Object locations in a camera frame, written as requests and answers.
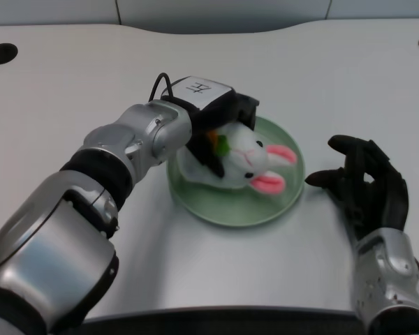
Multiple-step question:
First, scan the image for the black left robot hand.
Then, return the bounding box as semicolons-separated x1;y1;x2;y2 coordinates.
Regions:
170;75;260;179

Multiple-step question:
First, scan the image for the green round plate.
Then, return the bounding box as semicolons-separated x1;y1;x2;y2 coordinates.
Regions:
166;115;306;228

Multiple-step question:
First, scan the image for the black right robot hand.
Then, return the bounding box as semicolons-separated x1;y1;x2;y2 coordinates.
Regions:
304;134;409;241

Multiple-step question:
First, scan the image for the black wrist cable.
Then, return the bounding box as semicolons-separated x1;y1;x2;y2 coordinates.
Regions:
149;72;179;103

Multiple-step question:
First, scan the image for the white rabbit plush doll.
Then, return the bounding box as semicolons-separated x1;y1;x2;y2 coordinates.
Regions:
179;122;298;196

